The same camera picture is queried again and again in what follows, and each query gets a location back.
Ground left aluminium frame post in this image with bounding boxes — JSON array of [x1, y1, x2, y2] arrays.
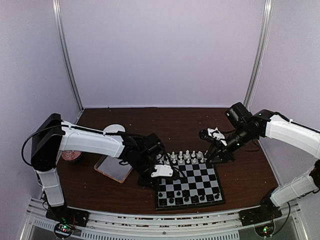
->
[[52, 0, 84, 112]]

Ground aluminium front rail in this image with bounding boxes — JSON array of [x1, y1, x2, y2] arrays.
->
[[17, 194, 312, 240]]

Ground red patterned bowl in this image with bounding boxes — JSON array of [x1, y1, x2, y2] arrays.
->
[[61, 150, 82, 163]]

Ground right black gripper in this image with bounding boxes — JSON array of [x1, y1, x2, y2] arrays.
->
[[204, 124, 257, 165]]

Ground black grey chessboard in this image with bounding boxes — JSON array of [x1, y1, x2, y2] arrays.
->
[[155, 150, 226, 211]]

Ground wooden rimmed black tray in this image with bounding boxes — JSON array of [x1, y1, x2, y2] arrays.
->
[[94, 155, 133, 184]]

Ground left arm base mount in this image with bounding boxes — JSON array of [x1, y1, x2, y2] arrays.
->
[[45, 207, 89, 240]]

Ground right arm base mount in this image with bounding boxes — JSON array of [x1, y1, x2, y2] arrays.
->
[[238, 206, 282, 238]]

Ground right aluminium frame post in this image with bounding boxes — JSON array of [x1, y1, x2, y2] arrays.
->
[[243, 0, 274, 108]]

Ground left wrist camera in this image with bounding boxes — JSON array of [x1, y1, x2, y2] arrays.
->
[[150, 164, 174, 178]]

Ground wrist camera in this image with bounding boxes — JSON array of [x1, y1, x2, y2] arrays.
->
[[150, 164, 174, 178], [198, 127, 227, 147]]

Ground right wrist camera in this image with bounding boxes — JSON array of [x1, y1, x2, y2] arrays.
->
[[198, 127, 227, 147]]

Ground white ceramic bowl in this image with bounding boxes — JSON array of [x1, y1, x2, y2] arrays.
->
[[103, 124, 126, 133]]

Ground aluminium frame post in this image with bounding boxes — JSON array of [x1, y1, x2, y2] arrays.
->
[[243, 0, 274, 108], [52, 0, 84, 112]]

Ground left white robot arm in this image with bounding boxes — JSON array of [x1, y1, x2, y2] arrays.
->
[[30, 113, 174, 222]]

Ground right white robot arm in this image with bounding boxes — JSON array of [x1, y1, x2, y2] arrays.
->
[[198, 102, 320, 221]]

